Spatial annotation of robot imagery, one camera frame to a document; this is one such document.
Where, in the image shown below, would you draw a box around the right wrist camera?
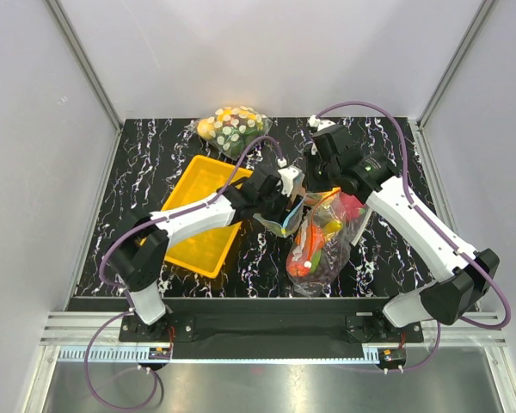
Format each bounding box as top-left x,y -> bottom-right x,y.
307,115 -> 335,133

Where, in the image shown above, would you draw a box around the banana and apples bag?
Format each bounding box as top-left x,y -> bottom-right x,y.
305,188 -> 372,249

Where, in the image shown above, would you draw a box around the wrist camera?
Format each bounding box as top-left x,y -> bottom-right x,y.
278,166 -> 304,199
307,115 -> 335,133

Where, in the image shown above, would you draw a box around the yellow plastic tray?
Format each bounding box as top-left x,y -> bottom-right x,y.
150,155 -> 240,279

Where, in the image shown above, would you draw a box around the polka dot fruit bag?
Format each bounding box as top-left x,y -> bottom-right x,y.
187,106 -> 272,160

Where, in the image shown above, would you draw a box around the blue zip fruit bag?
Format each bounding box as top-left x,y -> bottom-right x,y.
253,191 -> 306,238

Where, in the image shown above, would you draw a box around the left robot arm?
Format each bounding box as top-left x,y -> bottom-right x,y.
100,167 -> 303,341

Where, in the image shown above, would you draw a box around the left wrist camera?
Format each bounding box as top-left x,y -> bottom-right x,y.
278,166 -> 304,199

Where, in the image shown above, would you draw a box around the right connector block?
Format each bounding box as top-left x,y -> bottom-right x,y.
378,348 -> 407,370

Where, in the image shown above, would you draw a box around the connector block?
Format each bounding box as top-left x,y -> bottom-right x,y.
148,343 -> 174,361
378,348 -> 407,370

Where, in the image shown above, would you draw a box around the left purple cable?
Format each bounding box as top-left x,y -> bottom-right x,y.
83,135 -> 287,410

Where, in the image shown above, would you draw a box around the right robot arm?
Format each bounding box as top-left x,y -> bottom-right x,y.
304,120 -> 500,342

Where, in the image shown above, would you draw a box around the left connector block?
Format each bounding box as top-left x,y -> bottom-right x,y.
148,343 -> 174,361

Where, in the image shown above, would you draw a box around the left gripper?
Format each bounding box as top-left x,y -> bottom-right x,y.
255,185 -> 303,231

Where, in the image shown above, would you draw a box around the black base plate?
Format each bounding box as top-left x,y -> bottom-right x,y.
119,298 -> 423,361

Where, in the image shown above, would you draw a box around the grapes and orange bag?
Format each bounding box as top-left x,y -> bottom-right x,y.
286,211 -> 352,298

